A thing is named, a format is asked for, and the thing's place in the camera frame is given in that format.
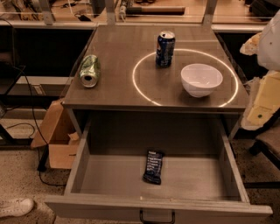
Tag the white sneaker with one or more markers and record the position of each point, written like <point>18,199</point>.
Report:
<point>15,207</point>

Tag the grey open drawer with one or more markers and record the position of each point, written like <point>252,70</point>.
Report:
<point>200,181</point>

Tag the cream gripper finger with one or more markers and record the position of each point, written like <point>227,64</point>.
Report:
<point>250,47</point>
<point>264,101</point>

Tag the black drawer handle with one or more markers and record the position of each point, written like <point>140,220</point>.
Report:
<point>156,217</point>

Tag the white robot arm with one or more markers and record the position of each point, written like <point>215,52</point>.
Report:
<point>268,55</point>

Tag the white ceramic bowl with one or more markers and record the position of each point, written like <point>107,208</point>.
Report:
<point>200,80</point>

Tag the dark blue rxbar wrapper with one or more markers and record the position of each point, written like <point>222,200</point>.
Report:
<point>154,162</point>

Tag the black chair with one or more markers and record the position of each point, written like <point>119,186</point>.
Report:
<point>268,143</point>

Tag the green crushed soda can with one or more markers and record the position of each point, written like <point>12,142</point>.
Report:
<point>90,71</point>

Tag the blue pepsi can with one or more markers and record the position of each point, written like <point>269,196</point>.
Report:
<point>165,48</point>

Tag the brown cardboard box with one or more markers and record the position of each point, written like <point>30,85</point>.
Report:
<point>58,137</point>

